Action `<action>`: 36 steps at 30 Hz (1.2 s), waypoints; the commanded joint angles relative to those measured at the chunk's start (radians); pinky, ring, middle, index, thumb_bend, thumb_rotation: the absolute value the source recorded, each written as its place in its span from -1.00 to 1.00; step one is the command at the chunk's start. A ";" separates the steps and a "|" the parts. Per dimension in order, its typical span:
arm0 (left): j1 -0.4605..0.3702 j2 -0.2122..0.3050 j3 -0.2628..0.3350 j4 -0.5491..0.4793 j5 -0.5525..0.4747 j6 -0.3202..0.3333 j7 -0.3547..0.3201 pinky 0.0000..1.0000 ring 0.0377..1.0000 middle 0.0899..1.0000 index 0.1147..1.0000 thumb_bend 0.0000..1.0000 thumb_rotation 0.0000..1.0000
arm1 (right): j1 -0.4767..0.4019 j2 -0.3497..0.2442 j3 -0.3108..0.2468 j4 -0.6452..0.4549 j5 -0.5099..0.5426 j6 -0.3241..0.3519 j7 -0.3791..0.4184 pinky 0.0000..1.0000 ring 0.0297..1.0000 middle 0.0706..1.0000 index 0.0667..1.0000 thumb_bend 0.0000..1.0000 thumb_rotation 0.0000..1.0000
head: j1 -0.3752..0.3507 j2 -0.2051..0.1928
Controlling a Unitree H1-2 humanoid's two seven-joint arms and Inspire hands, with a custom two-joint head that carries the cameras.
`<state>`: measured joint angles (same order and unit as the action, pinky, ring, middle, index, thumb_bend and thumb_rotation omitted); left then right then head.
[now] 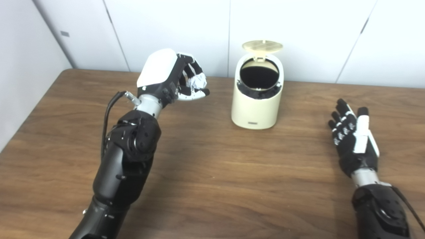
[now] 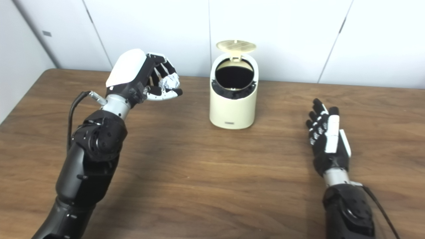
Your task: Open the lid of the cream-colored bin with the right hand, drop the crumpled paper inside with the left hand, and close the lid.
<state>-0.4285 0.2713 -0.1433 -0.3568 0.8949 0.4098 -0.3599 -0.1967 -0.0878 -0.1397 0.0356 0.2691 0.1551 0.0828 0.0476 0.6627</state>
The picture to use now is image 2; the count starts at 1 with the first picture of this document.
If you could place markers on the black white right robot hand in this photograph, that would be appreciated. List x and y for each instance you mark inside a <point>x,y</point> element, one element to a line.
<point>332,156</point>

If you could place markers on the cream round bin lid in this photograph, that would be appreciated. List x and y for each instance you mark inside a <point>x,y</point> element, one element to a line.
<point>236,45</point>

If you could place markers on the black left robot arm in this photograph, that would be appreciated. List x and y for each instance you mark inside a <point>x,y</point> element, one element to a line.
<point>89,166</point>

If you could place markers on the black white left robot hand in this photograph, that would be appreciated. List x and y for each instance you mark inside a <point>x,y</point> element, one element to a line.
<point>127,71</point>

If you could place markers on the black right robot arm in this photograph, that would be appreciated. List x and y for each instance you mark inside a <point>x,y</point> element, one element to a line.
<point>348,212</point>

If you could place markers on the white paper ball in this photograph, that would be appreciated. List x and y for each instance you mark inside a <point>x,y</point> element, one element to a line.
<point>170,81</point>

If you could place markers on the cream-colored bin body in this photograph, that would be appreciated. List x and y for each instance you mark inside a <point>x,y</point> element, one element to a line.
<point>232,111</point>

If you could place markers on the black bin liner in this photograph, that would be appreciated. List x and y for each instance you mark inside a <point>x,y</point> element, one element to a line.
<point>235,76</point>

